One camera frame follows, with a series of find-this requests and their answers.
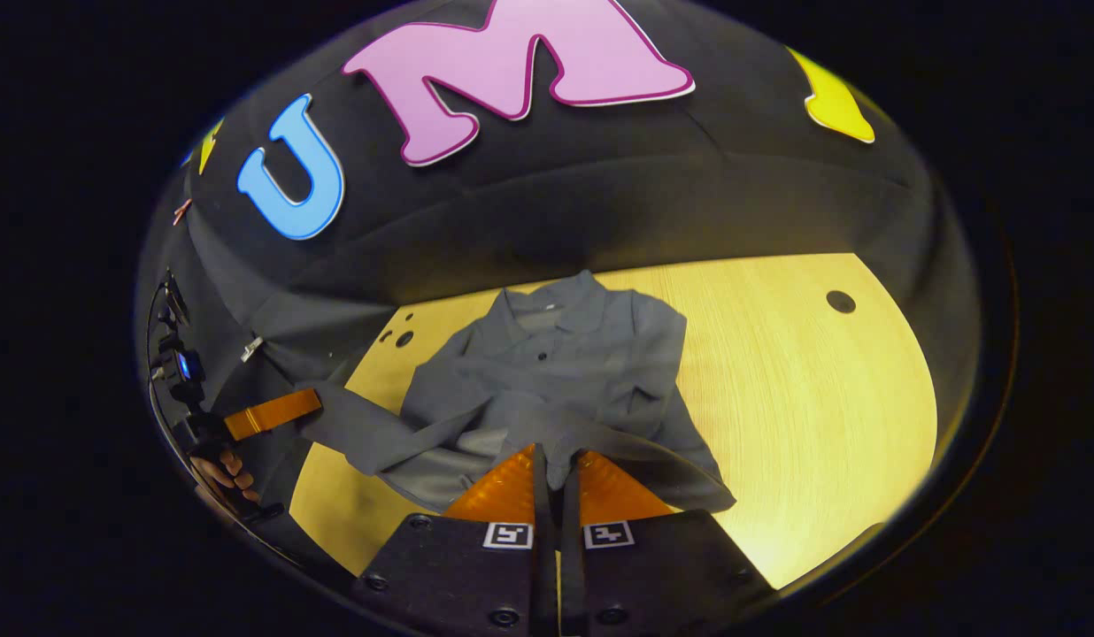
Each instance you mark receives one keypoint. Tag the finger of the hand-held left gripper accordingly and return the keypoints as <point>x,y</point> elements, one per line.
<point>273,413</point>

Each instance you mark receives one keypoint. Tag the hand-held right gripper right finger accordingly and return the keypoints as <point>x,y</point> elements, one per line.
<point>572,575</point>

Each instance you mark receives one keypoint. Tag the silver cloth clip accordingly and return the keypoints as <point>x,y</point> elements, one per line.
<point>251,348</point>

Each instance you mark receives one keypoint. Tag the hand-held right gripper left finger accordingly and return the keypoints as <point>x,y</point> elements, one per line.
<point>544,575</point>

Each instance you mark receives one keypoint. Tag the red cloth clip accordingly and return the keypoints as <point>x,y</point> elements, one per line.
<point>182,211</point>

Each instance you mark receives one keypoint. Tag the black backdrop cloth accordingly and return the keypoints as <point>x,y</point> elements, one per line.
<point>600,195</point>

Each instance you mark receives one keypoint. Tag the grey polo shirt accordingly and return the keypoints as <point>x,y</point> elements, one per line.
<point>556,372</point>

